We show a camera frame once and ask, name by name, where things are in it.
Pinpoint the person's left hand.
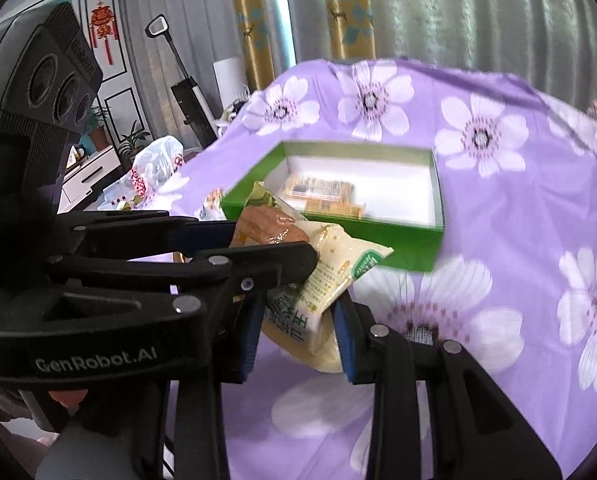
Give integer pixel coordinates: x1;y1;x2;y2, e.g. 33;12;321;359
47;388;86;410

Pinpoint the white low cabinet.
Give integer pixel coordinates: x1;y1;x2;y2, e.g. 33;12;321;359
60;144;125;214

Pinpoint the yellow snack packet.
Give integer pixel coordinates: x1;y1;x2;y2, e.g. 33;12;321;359
230;181;394;374

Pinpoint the white plastic bag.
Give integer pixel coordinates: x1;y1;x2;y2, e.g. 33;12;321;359
102;135;186;211

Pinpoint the black upright vacuum cleaner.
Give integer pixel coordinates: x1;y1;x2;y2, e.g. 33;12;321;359
145;15;219;149

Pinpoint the grey curtain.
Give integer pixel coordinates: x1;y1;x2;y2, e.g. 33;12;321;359
117;0;246;148

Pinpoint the white flat panel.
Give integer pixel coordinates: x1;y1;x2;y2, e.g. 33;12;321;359
212;56;250;117

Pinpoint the silver green curtain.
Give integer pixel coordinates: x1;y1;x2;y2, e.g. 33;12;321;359
283;0;597;113

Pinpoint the purple floral blanket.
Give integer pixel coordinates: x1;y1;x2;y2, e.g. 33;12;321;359
166;57;597;480

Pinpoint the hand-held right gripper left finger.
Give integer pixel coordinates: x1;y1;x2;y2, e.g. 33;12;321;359
38;297;268;480

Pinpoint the white cluttered heap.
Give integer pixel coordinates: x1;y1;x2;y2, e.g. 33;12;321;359
217;100;252;132

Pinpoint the pile of small wrapped snacks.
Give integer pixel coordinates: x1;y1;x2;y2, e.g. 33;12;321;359
282;174;368;219

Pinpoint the green cardboard box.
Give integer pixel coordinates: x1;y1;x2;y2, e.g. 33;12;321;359
221;140;447;273

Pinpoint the yellow deer print curtain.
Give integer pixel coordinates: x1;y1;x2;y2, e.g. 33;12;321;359
227;0;290;92
319;0;378;62

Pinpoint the red knot wall ornament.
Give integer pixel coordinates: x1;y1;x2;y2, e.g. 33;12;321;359
89;0;120;66

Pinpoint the small pale snack packet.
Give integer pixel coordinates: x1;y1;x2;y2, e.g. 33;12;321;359
197;188;228;222

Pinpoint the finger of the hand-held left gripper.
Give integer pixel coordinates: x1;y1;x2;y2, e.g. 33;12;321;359
62;210;239;258
45;241;321;312

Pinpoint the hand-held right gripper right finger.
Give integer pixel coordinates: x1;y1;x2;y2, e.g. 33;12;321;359
331;292;563;480

